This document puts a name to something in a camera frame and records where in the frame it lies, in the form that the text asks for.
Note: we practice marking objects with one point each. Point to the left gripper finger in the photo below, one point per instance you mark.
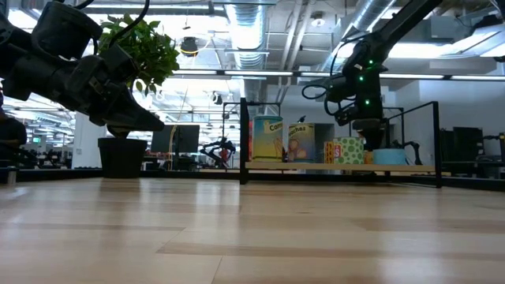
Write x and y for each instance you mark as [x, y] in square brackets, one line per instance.
[119, 133]
[134, 116]

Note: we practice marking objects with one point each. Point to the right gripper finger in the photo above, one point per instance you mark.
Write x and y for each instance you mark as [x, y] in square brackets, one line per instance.
[372, 140]

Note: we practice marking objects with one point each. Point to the green polka dot can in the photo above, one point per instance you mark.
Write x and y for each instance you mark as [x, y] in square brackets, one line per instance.
[353, 152]

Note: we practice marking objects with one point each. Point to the teal can red white logo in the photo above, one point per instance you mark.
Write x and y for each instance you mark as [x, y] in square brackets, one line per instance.
[390, 157]

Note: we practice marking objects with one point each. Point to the tall can peaches label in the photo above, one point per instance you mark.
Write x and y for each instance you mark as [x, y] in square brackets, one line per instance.
[300, 146]

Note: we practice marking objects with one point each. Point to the tall can carrots label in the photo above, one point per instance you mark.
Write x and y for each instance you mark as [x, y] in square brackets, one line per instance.
[266, 146]

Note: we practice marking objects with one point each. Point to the black background robot arm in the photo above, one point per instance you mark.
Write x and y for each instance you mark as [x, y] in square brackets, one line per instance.
[219, 152]
[414, 148]

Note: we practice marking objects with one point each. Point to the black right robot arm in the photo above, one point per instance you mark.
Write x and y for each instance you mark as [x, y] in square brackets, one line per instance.
[398, 23]

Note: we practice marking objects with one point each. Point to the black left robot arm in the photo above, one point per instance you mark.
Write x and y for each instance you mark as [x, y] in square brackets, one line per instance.
[63, 27]

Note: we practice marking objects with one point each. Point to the leafy plant in black pot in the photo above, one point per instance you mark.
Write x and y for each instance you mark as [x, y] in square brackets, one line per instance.
[122, 158]

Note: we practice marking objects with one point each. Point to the black background monitor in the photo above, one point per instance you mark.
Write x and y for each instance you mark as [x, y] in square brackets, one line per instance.
[161, 138]
[468, 144]

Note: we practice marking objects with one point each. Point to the long ceiling light strip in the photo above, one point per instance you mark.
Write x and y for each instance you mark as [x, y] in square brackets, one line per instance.
[414, 76]
[477, 77]
[258, 73]
[319, 75]

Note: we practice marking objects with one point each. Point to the person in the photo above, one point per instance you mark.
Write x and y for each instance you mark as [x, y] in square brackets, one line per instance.
[12, 138]

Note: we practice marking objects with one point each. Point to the black ceiling speaker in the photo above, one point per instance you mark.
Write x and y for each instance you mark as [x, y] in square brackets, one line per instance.
[189, 47]

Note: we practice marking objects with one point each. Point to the thin black background frame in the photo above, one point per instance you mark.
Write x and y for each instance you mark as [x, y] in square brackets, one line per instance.
[264, 103]
[402, 130]

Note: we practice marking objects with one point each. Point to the silver ventilation duct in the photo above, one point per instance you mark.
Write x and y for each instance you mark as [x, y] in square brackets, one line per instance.
[248, 31]
[355, 19]

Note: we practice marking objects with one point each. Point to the black aluminium rail frame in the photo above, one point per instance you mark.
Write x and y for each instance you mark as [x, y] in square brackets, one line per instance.
[189, 175]

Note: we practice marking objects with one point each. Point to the black frame shelf wooden board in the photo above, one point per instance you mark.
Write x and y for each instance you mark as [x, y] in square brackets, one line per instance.
[244, 158]

